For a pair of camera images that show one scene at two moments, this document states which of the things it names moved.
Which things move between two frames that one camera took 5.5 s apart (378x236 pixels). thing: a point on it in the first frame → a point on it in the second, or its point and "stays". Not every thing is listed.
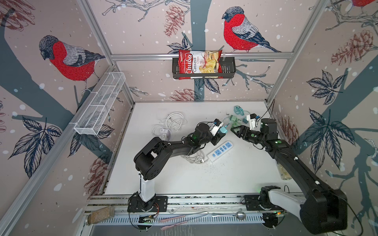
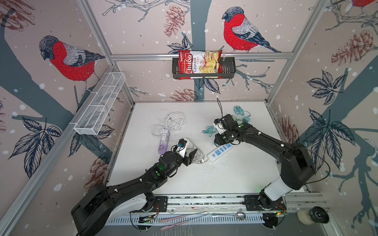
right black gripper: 240,131 → 217,142
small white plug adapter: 165,134 stays
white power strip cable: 174,120 stays
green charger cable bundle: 235,121 stays
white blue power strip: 214,154 stays
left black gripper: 217,138 → 187,160
